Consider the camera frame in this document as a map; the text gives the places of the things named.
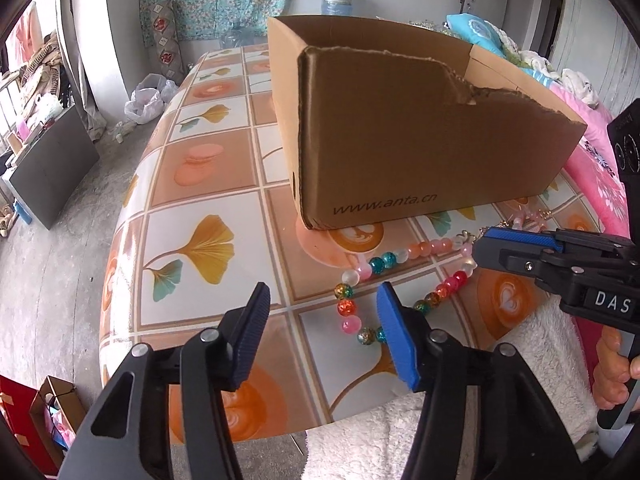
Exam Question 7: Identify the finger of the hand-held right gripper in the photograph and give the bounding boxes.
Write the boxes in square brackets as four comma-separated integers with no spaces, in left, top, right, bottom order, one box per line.
[482,226,567,257]
[473,240,551,287]

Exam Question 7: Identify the pink bead bracelet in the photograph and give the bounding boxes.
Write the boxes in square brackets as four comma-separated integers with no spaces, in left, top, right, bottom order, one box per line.
[507,204,553,233]

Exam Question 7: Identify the red box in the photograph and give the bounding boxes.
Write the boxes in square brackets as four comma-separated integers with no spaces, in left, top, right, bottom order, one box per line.
[0,375,62,476]

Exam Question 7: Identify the pink hanging garment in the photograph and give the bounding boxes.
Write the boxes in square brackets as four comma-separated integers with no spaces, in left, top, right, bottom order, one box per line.
[15,2,45,57]

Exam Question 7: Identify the empty clear water jug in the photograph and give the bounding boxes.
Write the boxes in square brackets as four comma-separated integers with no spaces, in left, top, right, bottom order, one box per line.
[220,22,269,51]

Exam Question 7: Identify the person's right hand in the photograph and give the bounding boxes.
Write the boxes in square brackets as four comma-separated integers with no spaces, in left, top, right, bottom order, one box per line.
[591,329,640,409]

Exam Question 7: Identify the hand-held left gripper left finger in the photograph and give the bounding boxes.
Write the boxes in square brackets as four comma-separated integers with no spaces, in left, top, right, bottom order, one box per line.
[57,282,272,480]

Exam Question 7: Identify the brown cardboard box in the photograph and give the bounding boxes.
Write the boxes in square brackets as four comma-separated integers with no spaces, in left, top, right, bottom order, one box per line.
[266,15,588,231]

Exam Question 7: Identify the white door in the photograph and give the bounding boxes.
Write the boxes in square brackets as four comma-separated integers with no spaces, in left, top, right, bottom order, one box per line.
[547,0,637,111]

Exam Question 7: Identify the small open cardboard box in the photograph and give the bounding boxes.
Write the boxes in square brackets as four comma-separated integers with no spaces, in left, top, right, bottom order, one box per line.
[30,376,88,448]

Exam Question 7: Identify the white fleece pants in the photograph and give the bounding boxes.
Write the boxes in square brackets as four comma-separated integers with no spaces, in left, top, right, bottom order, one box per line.
[304,305,601,480]

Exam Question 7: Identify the patterned long cushion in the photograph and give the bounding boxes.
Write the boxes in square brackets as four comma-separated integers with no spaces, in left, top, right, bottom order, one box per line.
[142,0,187,86]

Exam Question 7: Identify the silver chain bracelet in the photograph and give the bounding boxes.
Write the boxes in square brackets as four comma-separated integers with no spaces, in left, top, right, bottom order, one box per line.
[457,226,501,244]

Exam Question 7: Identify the turquoise pillow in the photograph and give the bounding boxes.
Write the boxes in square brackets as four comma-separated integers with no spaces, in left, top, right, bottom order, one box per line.
[446,12,507,57]

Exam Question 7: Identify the tile print tablecloth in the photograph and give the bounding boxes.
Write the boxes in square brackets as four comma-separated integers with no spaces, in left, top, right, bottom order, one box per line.
[99,42,631,446]

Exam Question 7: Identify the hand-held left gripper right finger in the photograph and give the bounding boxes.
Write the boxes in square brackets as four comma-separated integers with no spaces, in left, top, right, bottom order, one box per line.
[376,281,588,480]

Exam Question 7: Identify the white plastic bag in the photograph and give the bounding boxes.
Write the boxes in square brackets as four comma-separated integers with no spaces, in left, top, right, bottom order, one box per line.
[124,74,179,125]

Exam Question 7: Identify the pink floral blanket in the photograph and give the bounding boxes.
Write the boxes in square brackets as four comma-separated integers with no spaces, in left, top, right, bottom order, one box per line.
[545,74,640,241]

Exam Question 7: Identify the dark grey board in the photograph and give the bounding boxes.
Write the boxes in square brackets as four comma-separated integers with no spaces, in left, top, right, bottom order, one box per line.
[2,105,101,231]

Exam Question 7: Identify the colourful bead necklace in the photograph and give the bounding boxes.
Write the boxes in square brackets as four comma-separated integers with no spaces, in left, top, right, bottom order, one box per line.
[334,232,476,347]

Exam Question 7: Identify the pile of white clothes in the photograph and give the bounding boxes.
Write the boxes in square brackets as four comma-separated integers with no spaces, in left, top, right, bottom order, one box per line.
[500,30,601,109]

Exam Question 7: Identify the pile of household clutter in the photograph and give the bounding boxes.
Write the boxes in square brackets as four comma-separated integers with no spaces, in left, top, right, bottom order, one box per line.
[19,30,77,128]

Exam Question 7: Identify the metal window railing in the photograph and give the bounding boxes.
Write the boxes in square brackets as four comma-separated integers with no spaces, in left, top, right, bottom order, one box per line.
[0,70,26,161]

